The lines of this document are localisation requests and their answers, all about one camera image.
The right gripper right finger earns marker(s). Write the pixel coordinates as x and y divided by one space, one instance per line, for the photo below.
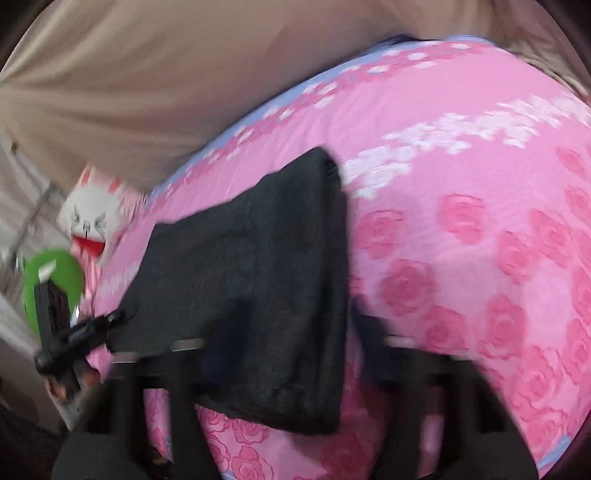
476 437

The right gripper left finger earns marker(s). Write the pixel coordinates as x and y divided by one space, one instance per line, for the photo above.
142 423

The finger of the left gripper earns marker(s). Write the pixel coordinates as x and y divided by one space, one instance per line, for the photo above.
92 333

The dark grey pants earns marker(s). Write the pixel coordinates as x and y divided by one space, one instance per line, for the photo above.
263 281

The person's left hand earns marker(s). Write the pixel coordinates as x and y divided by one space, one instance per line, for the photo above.
71 406

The green round object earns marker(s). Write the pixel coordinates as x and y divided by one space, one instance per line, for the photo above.
62 269

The white bunny face pillow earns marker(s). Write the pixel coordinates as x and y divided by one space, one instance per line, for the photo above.
97 212

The beige fabric headboard cover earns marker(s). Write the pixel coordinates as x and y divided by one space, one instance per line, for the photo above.
136 87

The pink floral bed cover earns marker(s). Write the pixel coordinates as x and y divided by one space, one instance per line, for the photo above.
469 176

